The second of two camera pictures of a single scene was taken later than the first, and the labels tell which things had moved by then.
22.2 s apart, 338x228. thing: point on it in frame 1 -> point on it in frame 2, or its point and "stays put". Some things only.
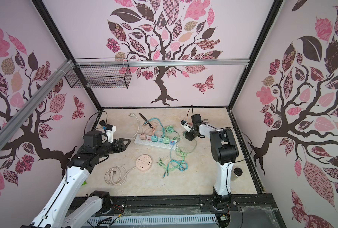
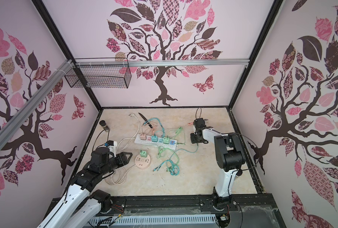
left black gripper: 118,143 -> 122,158
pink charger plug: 143,136 stays put
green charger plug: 166,140 stays put
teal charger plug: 154,138 stays put
